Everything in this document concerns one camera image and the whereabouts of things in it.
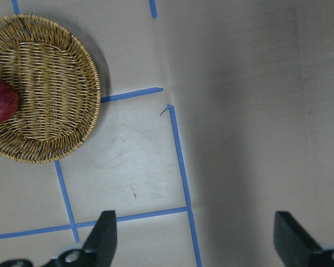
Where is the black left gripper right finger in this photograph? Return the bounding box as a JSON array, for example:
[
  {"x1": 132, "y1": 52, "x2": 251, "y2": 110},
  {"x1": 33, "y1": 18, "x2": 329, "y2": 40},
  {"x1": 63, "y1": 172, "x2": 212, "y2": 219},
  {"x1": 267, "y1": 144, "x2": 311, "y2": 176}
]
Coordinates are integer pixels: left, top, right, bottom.
[{"x1": 273, "y1": 211, "x2": 323, "y2": 266}]

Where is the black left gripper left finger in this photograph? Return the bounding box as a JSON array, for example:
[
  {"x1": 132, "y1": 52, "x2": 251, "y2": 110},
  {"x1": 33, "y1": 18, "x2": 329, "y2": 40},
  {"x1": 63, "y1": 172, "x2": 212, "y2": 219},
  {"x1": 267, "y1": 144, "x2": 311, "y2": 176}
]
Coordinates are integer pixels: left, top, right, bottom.
[{"x1": 82, "y1": 211, "x2": 117, "y2": 266}]

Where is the woven wicker basket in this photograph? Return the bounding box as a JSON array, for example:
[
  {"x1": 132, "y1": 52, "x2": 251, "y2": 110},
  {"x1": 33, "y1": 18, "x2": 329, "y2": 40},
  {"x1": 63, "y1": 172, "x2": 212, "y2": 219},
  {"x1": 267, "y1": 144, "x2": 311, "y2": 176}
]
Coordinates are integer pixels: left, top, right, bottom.
[{"x1": 0, "y1": 14, "x2": 101, "y2": 164}]

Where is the dark red apple in basket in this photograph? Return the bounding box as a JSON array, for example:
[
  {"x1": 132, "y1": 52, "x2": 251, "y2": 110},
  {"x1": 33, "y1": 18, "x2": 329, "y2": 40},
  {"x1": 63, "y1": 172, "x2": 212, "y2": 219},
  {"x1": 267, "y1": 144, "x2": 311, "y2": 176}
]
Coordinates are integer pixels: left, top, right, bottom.
[{"x1": 0, "y1": 79, "x2": 19, "y2": 123}]

